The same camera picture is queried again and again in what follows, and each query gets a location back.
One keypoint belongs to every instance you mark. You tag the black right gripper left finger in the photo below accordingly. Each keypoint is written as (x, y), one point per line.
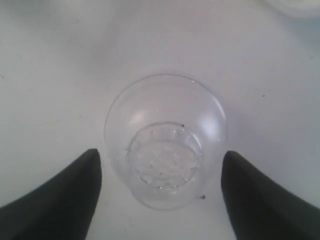
(60, 209)

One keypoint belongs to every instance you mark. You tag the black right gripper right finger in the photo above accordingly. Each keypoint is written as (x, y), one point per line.
(260, 209)

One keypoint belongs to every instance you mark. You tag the clear dome shaker lid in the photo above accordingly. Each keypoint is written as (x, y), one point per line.
(165, 136)

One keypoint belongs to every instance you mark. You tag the white rectangular plastic tray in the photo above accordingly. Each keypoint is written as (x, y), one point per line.
(297, 8)

